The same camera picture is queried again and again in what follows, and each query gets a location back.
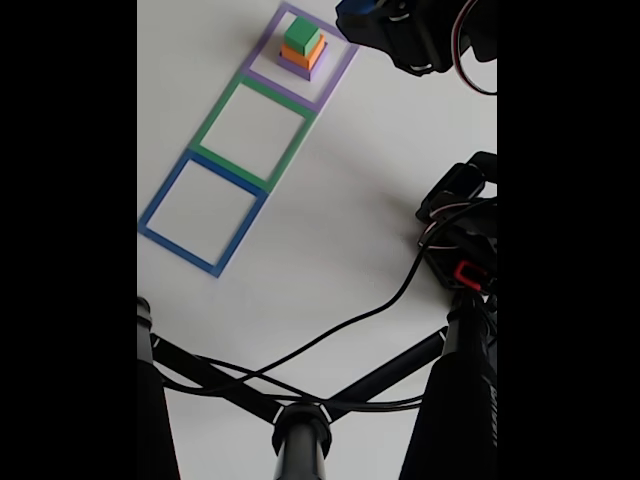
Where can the purple square block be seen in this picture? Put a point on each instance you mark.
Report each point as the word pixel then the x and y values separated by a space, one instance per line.
pixel 320 67

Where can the black tripod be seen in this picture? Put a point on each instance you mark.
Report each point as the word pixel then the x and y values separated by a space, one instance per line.
pixel 300 445

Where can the red clamp piece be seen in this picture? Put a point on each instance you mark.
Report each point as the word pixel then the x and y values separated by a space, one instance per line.
pixel 470 272

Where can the green square block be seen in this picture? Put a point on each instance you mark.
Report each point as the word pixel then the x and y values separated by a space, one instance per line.
pixel 301 32

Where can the orange square block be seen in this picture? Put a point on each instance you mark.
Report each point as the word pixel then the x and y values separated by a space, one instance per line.
pixel 300 60

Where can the green tape square outline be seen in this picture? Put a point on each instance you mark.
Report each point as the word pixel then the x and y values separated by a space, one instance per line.
pixel 212 120

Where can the blue tape square outline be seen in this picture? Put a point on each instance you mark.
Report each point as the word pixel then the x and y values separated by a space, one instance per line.
pixel 160 205

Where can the purple tape square outline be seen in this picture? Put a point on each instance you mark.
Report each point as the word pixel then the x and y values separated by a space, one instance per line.
pixel 260 65

